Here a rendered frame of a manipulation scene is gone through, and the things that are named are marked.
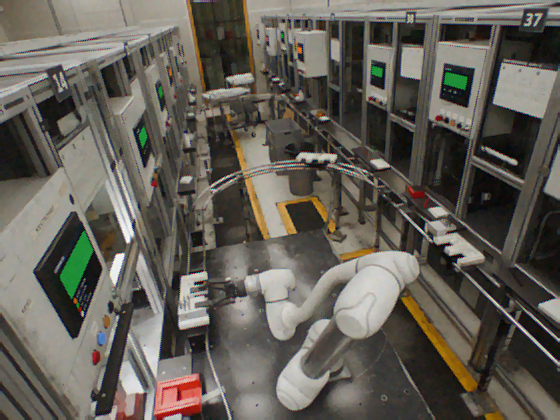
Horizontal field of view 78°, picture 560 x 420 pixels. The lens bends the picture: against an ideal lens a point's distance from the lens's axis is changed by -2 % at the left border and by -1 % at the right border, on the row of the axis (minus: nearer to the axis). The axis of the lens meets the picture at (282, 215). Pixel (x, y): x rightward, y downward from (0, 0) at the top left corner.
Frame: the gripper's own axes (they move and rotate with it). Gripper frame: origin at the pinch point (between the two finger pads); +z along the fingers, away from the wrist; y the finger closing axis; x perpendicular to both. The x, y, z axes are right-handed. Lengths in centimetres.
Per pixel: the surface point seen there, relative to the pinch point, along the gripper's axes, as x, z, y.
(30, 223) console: 45, 20, 68
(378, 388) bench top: 32, -69, -44
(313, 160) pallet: -191, -104, -29
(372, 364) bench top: 20, -71, -44
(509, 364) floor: 0, -180, -112
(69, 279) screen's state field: 46, 18, 53
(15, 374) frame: 67, 21, 51
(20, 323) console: 61, 20, 57
